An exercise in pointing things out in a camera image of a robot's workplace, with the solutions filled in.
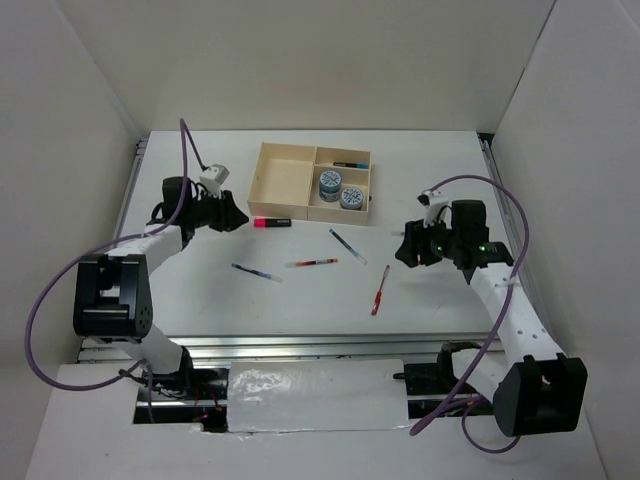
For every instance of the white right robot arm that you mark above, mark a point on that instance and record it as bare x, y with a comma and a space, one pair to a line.
539, 389

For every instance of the red-orange gel pen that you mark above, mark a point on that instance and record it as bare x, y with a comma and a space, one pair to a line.
308, 263

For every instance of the white foil front panel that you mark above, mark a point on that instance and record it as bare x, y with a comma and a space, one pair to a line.
316, 396

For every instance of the red ballpoint pen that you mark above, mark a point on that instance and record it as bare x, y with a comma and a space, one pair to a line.
379, 292

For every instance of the blue pen clear cap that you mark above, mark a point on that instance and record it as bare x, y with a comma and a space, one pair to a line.
348, 247

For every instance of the aluminium right rail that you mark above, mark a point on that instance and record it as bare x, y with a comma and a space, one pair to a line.
520, 240

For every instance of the cream compartment tray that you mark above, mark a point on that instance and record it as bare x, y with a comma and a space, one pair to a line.
285, 183

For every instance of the aluminium rail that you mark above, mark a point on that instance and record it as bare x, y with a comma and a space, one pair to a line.
520, 240
140, 150
229, 348

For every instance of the pink highlighter marker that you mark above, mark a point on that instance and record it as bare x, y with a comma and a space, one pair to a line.
265, 223

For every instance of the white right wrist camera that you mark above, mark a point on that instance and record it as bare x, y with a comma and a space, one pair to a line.
434, 202

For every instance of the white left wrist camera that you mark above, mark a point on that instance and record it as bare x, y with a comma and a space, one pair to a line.
213, 177

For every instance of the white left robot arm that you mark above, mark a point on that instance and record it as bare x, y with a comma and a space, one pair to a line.
113, 299

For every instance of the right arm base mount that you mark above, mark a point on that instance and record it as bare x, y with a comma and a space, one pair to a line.
429, 383

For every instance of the aluminium front rail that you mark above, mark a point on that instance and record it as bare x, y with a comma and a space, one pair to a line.
229, 348

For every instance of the aluminium left rail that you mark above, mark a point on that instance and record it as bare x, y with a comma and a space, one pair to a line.
140, 150

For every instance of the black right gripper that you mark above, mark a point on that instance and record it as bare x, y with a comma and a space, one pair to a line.
415, 242

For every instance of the blue highlighter marker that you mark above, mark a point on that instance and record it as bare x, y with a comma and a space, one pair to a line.
353, 165

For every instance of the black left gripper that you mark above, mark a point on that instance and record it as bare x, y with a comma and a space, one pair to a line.
230, 215

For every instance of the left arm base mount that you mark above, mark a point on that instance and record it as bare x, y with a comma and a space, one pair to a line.
202, 402

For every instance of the blue gel pen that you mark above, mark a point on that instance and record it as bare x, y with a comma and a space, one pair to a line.
257, 273

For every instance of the blue tape roll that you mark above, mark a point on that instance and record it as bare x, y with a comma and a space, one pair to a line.
330, 184
351, 198

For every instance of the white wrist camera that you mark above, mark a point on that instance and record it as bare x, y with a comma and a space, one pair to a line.
213, 177
434, 202

